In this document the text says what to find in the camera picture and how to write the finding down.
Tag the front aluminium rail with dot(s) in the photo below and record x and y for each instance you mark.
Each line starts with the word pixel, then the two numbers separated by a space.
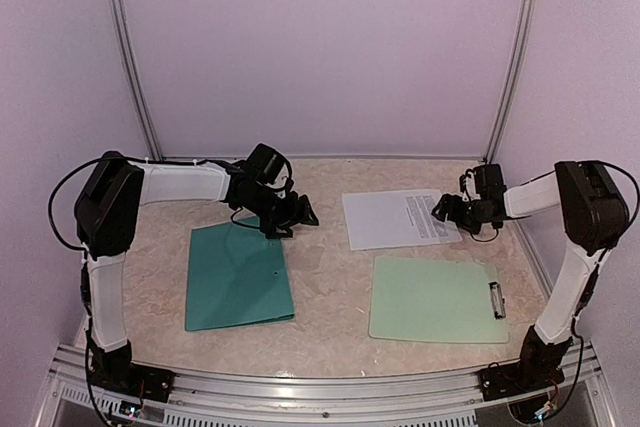
pixel 448 398

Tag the left aluminium frame post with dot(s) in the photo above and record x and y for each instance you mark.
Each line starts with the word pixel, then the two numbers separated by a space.
pixel 126 50

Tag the dark green folder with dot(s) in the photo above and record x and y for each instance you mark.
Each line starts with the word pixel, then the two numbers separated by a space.
pixel 236 277

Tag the aluminium frame post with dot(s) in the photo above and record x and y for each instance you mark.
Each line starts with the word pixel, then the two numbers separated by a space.
pixel 126 50
pixel 514 67

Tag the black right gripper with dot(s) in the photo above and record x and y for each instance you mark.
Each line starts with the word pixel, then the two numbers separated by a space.
pixel 447 201

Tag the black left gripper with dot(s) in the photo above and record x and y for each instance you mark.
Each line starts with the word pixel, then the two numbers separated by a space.
pixel 296 213

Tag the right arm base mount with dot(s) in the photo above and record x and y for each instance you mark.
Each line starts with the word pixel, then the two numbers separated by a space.
pixel 538 367

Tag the light green clipboard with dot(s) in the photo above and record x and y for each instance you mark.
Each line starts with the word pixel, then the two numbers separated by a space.
pixel 451 302

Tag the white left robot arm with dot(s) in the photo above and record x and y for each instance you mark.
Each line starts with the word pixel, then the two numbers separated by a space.
pixel 106 214

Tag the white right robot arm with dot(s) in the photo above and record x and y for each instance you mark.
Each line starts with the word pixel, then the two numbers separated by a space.
pixel 595 217

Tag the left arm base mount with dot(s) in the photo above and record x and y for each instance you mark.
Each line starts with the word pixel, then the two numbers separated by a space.
pixel 116 372

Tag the right aluminium frame post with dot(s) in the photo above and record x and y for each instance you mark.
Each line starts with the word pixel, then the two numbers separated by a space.
pixel 514 67

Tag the white paper sheet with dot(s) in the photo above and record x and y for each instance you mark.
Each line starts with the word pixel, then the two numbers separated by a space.
pixel 394 219

